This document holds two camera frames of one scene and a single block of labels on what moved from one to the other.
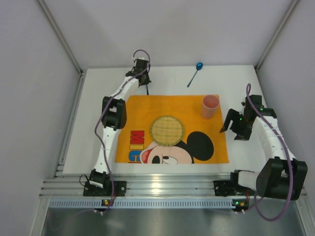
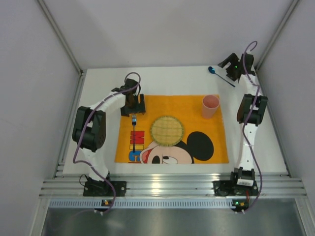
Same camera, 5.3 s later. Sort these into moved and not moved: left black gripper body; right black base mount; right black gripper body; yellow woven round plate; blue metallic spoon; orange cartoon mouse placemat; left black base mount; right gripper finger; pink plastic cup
Moved: blue metallic spoon; left black gripper body; right black gripper body; right gripper finger
Not moved: orange cartoon mouse placemat; left black base mount; yellow woven round plate; right black base mount; pink plastic cup
